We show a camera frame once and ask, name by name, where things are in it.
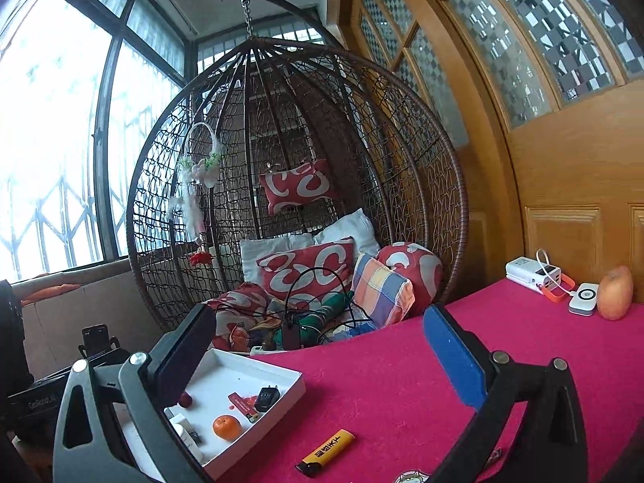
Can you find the white power strip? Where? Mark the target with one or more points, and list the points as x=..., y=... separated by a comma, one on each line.
x=261, y=349

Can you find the tangerine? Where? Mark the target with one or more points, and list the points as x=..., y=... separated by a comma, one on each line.
x=227, y=427

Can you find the wooden door with glass panes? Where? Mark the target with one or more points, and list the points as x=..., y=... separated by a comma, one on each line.
x=553, y=171

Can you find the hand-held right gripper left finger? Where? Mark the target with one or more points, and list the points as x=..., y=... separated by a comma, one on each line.
x=181, y=352

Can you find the red lighter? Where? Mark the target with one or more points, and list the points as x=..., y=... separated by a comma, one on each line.
x=244, y=406

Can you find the white printed sticker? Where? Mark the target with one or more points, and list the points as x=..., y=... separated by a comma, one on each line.
x=410, y=477

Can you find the cardboard box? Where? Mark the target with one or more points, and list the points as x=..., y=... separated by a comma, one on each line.
x=60, y=317

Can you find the small red fruit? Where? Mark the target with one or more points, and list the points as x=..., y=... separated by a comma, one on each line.
x=186, y=400

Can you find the white dreamcatcher with red tassel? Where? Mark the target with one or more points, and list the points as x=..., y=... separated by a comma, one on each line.
x=193, y=201

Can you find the orange cloth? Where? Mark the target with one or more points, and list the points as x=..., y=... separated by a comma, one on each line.
x=50, y=290

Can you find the round red white pillow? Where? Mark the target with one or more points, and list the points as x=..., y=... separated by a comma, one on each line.
x=241, y=307
x=412, y=266

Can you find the small white bottle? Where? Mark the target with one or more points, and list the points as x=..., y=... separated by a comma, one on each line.
x=188, y=450

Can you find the yellow lighter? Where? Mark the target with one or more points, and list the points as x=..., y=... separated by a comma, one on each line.
x=327, y=450

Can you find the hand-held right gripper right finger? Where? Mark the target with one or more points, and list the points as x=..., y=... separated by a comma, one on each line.
x=453, y=357

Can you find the square red white pillow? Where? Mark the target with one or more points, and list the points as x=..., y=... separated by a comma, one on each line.
x=307, y=271

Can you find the white red medicine box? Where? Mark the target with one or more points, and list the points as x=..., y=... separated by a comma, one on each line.
x=177, y=420

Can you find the small red white pillow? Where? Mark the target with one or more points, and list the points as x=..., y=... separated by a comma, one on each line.
x=297, y=186

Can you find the brown wicker hanging egg chair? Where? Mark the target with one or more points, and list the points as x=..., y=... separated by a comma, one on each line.
x=402, y=161

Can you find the black cat paw phone stand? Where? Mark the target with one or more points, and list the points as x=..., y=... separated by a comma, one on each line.
x=115, y=344

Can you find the white power bank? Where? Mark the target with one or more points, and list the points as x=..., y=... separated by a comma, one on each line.
x=523, y=271

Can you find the plaid pillow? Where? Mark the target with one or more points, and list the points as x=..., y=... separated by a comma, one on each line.
x=382, y=289

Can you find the peach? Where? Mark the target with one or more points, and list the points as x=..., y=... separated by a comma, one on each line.
x=615, y=294

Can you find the green patterned cloth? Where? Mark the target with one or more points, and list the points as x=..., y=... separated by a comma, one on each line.
x=322, y=317

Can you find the window with metal grille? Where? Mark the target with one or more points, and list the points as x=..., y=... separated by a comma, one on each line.
x=50, y=110

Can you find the white cardboard tray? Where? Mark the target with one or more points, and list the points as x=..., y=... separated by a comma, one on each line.
x=236, y=382

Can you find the black smartphone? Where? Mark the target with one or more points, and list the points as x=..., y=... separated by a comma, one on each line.
x=96, y=338

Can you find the black charger plug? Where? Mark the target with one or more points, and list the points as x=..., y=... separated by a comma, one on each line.
x=266, y=398

